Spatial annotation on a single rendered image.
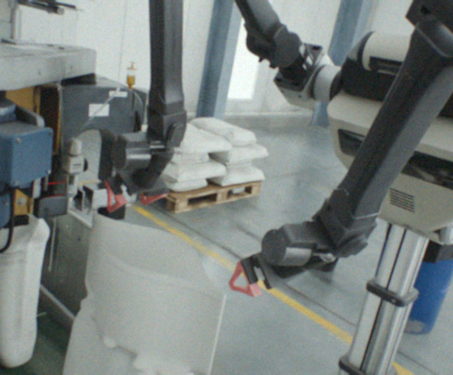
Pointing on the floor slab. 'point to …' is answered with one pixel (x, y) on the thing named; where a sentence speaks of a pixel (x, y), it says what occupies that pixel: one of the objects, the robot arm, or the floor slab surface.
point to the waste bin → (433, 280)
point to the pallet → (180, 203)
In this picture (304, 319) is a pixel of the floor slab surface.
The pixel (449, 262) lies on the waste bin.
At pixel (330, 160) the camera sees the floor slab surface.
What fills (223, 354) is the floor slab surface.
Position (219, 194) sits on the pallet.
